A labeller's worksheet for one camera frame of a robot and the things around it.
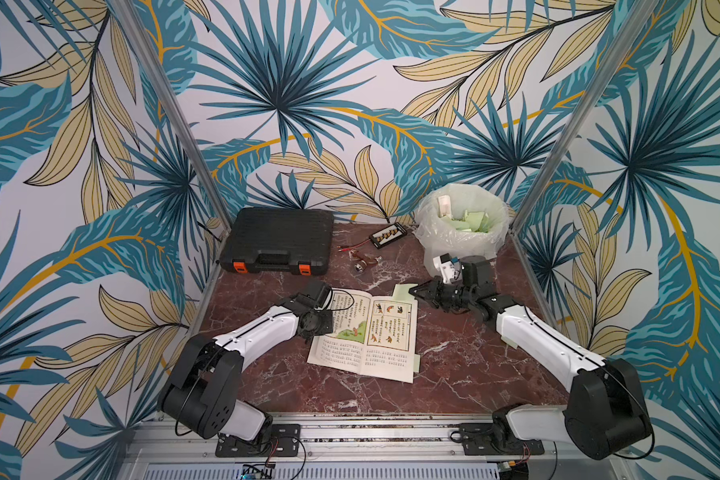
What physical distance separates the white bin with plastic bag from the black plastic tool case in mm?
349

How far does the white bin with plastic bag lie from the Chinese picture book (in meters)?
0.21

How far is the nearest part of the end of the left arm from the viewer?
65 centimetres

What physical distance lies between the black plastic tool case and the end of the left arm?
10.4 inches

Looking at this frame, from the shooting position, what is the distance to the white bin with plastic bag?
83cm

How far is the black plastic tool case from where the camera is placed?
102 centimetres
